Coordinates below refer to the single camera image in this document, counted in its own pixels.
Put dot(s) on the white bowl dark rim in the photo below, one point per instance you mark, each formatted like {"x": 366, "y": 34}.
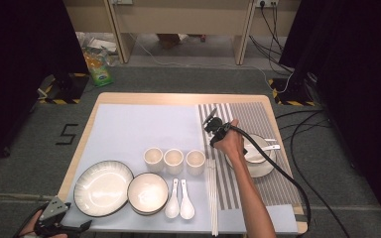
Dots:
{"x": 258, "y": 159}
{"x": 147, "y": 214}
{"x": 148, "y": 193}

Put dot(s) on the bundle of white chopsticks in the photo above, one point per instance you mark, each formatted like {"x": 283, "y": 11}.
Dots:
{"x": 213, "y": 198}

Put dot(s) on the green orange snack bag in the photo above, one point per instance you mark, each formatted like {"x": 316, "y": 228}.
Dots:
{"x": 99, "y": 71}

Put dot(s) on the person's left hand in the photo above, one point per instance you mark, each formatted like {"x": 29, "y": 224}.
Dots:
{"x": 31, "y": 228}

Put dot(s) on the black stand base hazard tape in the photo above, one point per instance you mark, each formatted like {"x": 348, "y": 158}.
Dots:
{"x": 67, "y": 87}
{"x": 291, "y": 91}

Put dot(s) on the white plate dark rim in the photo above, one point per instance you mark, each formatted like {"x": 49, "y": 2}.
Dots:
{"x": 102, "y": 188}
{"x": 264, "y": 170}

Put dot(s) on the white ceramic spoon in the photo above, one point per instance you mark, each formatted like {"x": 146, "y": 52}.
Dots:
{"x": 273, "y": 147}
{"x": 172, "y": 208}
{"x": 187, "y": 209}

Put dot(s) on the beige desk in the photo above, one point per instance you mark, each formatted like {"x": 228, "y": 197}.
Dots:
{"x": 178, "y": 16}

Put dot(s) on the pale blue table mat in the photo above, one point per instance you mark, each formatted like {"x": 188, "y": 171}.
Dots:
{"x": 139, "y": 129}

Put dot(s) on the white ceramic cup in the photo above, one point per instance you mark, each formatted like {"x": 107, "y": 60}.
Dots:
{"x": 195, "y": 159}
{"x": 153, "y": 155}
{"x": 173, "y": 158}

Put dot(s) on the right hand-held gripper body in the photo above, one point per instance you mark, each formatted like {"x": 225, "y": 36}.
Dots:
{"x": 218, "y": 127}

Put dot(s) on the clear plastic bags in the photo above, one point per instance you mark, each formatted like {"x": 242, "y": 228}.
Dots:
{"x": 96, "y": 41}

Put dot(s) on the person's right hand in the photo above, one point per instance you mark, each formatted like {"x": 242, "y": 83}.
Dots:
{"x": 231, "y": 142}

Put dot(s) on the cardboard box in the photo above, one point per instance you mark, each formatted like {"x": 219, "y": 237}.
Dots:
{"x": 168, "y": 39}

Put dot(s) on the striped grey placemat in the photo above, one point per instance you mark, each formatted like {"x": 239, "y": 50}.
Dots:
{"x": 254, "y": 115}

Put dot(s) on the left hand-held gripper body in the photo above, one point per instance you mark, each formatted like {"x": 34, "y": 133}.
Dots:
{"x": 54, "y": 210}

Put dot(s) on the white wall socket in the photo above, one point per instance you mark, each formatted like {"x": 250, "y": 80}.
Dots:
{"x": 266, "y": 2}

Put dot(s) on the black curtain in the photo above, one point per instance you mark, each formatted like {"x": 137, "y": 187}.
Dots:
{"x": 13, "y": 66}
{"x": 360, "y": 82}

